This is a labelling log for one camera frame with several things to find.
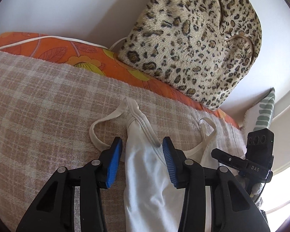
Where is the beige plaid blanket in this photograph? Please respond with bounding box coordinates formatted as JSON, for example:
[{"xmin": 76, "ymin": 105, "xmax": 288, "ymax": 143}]
[{"xmin": 0, "ymin": 48, "xmax": 247, "ymax": 232}]

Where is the leopard print cushion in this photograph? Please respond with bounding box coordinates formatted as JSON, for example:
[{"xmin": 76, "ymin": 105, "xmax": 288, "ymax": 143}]
[{"xmin": 116, "ymin": 0, "xmax": 263, "ymax": 110}]

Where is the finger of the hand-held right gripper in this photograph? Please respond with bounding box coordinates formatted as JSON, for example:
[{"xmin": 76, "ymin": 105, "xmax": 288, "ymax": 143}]
[{"xmin": 211, "ymin": 148, "xmax": 248, "ymax": 172}]

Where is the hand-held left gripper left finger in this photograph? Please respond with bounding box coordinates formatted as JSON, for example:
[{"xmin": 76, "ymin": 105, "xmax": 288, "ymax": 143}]
[{"xmin": 16, "ymin": 136, "xmax": 123, "ymax": 232}]

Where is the green striped pillow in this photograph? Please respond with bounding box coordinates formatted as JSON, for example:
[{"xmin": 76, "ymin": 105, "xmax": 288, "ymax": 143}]
[{"xmin": 242, "ymin": 87, "xmax": 276, "ymax": 136}]

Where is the white cable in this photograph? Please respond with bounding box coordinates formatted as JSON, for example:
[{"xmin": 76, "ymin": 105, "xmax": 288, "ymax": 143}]
[{"xmin": 0, "ymin": 35, "xmax": 128, "ymax": 52}]

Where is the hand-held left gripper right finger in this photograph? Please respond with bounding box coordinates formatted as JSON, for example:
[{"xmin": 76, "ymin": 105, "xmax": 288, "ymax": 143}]
[{"xmin": 161, "ymin": 136, "xmax": 271, "ymax": 232}]

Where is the white camisole top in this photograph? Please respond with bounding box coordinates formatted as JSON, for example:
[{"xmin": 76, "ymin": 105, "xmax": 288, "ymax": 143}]
[{"xmin": 89, "ymin": 97, "xmax": 219, "ymax": 232}]

